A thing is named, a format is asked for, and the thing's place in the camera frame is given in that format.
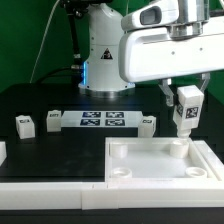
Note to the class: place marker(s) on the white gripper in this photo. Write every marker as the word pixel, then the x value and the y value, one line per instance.
pixel 151 54

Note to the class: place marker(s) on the white square tabletop part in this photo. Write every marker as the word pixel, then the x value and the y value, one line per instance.
pixel 141 159

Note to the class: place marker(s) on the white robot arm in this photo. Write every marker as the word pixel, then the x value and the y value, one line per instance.
pixel 101 69

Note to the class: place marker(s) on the white U-shaped fence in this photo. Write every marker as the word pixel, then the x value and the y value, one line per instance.
pixel 124 193

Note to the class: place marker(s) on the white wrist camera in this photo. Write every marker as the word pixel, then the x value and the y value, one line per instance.
pixel 156 13

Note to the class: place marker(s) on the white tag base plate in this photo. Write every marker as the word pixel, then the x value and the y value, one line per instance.
pixel 101 119

